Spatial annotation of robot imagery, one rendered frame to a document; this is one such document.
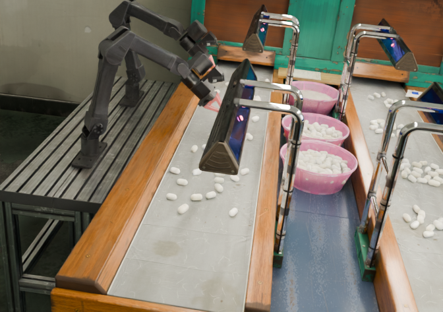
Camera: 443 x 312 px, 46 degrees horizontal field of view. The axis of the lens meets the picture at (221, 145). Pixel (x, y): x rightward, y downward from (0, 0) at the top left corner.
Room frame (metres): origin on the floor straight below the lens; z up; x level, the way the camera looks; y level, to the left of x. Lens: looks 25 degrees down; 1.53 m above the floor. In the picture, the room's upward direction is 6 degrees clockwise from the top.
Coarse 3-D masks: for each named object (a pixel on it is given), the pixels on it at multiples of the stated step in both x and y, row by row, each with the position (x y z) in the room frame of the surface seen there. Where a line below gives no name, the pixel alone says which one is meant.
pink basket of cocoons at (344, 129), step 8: (288, 120) 1.97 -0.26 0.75; (312, 120) 2.02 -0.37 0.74; (328, 120) 2.01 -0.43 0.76; (336, 120) 1.98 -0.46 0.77; (336, 128) 1.97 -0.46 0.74; (344, 128) 1.93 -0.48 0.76; (288, 136) 1.85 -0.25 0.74; (304, 136) 1.78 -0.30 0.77; (344, 136) 1.89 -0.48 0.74; (336, 144) 1.81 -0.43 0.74
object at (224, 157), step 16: (240, 64) 1.53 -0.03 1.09; (224, 96) 1.32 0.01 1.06; (240, 96) 1.21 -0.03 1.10; (224, 112) 1.11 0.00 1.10; (240, 112) 1.15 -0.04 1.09; (224, 128) 0.98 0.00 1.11; (240, 128) 1.08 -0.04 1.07; (208, 144) 0.99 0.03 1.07; (224, 144) 0.92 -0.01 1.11; (240, 144) 1.02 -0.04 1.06; (208, 160) 0.92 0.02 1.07; (224, 160) 0.92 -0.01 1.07; (240, 160) 0.96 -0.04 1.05
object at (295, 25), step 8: (264, 16) 2.25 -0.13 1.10; (272, 16) 2.25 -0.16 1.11; (280, 16) 2.25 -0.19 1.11; (288, 16) 2.24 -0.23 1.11; (264, 24) 2.11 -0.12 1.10; (272, 24) 2.10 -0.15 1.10; (280, 24) 2.09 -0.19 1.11; (288, 24) 2.09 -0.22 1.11; (296, 24) 2.10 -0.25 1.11; (296, 32) 2.09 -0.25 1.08; (296, 40) 2.08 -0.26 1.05; (296, 48) 2.09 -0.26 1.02; (288, 64) 2.25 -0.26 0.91; (288, 72) 2.10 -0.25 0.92; (288, 80) 2.09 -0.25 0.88; (288, 96) 2.09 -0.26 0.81; (288, 104) 2.10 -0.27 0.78
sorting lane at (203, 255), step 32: (192, 128) 1.82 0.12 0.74; (256, 128) 1.88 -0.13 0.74; (192, 160) 1.55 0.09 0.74; (256, 160) 1.60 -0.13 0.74; (160, 192) 1.33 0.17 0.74; (192, 192) 1.34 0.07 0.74; (224, 192) 1.36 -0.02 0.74; (256, 192) 1.38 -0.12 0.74; (160, 224) 1.16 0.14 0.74; (192, 224) 1.17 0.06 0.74; (224, 224) 1.19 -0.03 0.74; (128, 256) 1.01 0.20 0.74; (160, 256) 1.03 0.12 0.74; (192, 256) 1.04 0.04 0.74; (224, 256) 1.05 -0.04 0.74; (128, 288) 0.90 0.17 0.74; (160, 288) 0.91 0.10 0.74; (192, 288) 0.92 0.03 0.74; (224, 288) 0.93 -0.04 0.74
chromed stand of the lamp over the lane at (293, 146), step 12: (252, 84) 1.28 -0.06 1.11; (264, 84) 1.28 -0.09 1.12; (276, 84) 1.28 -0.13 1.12; (288, 84) 1.29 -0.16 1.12; (300, 96) 1.27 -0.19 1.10; (252, 108) 1.13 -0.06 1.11; (264, 108) 1.12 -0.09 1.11; (276, 108) 1.13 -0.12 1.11; (288, 108) 1.13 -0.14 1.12; (300, 108) 1.27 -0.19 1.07; (300, 120) 1.12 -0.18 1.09; (300, 132) 1.12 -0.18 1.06; (288, 144) 1.27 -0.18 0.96; (300, 144) 1.12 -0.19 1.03; (288, 156) 1.27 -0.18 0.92; (288, 168) 1.13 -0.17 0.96; (288, 180) 1.12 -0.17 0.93; (288, 192) 1.12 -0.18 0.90; (288, 204) 1.12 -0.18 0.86; (276, 216) 1.28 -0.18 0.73; (276, 228) 1.23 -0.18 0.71; (276, 240) 1.13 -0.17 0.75; (276, 252) 1.12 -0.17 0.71; (276, 264) 1.11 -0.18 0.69
